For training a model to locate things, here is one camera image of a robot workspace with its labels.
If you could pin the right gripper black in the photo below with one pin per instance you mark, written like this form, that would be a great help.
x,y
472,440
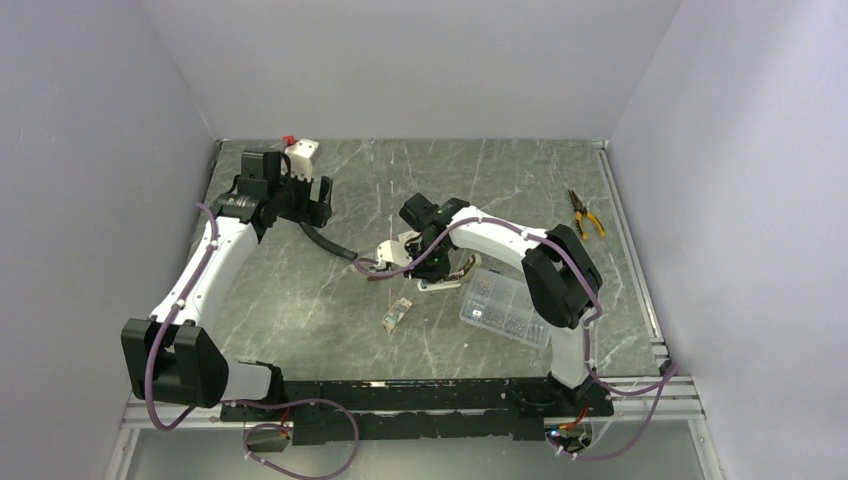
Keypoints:
x,y
429,275

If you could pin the orange handled pliers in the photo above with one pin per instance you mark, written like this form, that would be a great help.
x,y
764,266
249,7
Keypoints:
x,y
581,213

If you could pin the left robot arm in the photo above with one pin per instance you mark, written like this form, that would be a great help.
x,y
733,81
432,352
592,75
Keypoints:
x,y
171,355

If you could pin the white staple box tray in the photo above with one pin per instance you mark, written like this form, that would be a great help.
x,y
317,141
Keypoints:
x,y
396,313

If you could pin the aluminium frame rail front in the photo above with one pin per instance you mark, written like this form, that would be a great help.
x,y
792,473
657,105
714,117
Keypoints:
x,y
528,397

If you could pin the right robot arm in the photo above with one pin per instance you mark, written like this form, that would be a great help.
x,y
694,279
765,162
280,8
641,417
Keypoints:
x,y
563,281

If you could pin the clear plastic screw organizer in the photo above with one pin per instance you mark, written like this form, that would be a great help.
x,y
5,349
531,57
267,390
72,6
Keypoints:
x,y
503,305

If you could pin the aluminium frame rail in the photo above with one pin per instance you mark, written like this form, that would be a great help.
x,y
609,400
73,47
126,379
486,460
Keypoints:
x,y
658,344
528,397

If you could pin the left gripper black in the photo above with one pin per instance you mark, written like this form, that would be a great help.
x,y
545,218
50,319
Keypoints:
x,y
318,211

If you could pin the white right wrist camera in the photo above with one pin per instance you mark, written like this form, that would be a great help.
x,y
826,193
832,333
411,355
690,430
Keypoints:
x,y
391,255

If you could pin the aluminium frame rail right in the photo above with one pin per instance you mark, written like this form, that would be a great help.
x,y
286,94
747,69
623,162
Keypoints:
x,y
658,344

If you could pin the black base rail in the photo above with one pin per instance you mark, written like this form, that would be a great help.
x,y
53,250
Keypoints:
x,y
344,425

